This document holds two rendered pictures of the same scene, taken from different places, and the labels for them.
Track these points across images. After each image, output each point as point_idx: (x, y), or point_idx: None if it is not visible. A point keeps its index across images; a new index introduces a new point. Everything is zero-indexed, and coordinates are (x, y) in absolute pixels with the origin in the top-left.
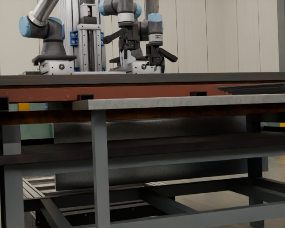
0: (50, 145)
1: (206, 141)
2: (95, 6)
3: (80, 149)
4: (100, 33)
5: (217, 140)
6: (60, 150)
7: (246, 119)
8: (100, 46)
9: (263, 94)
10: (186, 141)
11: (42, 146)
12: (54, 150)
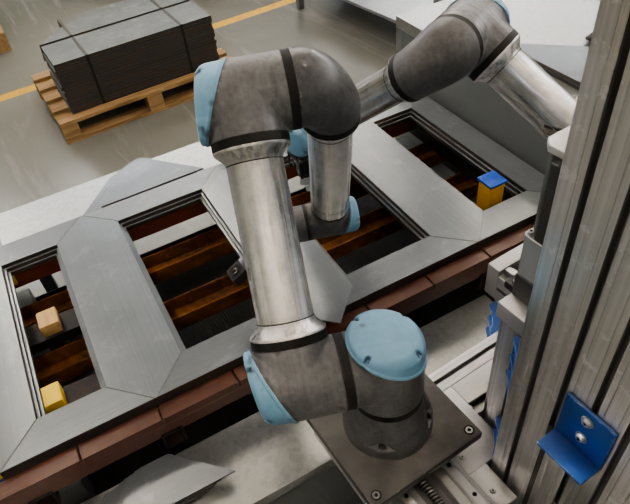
0: (466, 297)
1: (216, 315)
2: (524, 239)
3: (380, 242)
4: (502, 328)
5: (198, 325)
6: (400, 232)
7: (87, 488)
8: (496, 361)
9: (165, 154)
10: (245, 320)
11: (470, 286)
12: (409, 233)
